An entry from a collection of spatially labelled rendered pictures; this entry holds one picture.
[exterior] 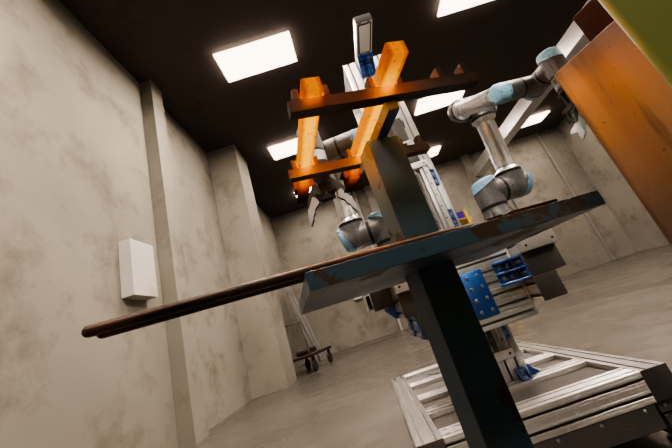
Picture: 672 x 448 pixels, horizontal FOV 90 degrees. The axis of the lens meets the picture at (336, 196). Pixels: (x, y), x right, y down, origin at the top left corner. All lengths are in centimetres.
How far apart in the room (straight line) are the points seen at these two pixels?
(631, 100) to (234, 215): 680
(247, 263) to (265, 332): 131
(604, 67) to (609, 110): 7
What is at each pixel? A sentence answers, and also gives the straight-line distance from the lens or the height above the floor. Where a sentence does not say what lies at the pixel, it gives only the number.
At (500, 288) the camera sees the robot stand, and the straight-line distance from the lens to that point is 150.
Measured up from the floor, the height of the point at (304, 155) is 95.
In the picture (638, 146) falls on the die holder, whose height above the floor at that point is 74.
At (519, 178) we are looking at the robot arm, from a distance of 170.
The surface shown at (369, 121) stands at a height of 95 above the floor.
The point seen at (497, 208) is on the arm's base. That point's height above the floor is 89.
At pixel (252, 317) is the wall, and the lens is 663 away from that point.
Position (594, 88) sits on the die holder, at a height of 85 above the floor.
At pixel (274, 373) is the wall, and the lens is 656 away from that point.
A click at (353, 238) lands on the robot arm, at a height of 97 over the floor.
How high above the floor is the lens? 63
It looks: 21 degrees up
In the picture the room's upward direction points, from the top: 18 degrees counter-clockwise
